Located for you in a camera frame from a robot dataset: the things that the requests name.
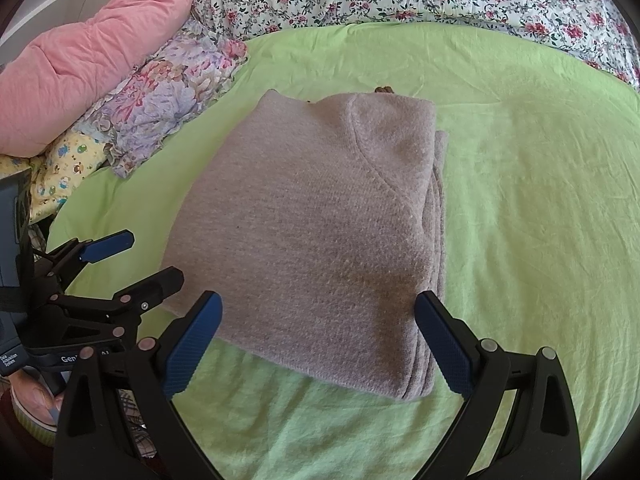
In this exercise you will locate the grey-brown knit sweater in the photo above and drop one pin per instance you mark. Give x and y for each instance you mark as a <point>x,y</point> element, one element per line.
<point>310,240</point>

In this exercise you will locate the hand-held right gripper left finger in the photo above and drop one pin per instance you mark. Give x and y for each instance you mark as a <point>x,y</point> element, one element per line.
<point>192,355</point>

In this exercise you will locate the plaid cloth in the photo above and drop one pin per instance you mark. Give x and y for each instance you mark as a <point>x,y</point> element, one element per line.
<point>134,425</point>

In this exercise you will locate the yellow cartoon-print pillow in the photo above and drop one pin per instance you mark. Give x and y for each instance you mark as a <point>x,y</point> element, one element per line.
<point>65,170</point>

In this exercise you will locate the light green bed sheet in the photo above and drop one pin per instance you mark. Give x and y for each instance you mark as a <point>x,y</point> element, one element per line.
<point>525,210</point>

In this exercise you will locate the floral crumpled blanket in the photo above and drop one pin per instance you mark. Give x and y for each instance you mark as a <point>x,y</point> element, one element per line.
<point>165,95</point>

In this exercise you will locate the pink shoe with white sole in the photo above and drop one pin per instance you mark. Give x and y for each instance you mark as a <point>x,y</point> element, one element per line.
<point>35,405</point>

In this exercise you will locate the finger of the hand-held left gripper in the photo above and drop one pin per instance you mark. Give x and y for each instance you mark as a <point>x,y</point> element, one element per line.
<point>106,247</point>
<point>150,285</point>

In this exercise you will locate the pink quilted blanket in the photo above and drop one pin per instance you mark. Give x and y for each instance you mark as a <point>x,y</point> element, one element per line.
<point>90,55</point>

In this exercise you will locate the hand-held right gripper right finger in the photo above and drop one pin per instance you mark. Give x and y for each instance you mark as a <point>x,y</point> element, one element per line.
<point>450,355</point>

